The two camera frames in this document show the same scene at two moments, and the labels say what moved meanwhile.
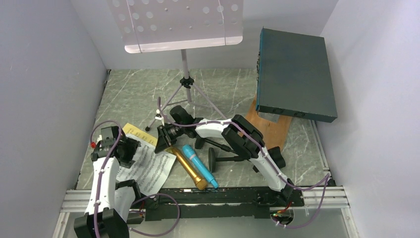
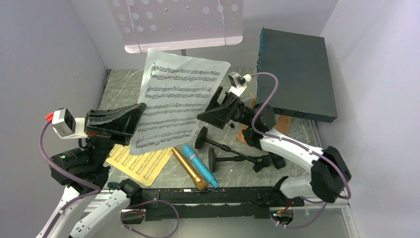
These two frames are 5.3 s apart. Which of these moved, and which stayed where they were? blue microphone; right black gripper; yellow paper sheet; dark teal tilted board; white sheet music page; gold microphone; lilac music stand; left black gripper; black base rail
Moved: white sheet music page; right black gripper; yellow paper sheet; left black gripper
Stayed: blue microphone; gold microphone; dark teal tilted board; black base rail; lilac music stand
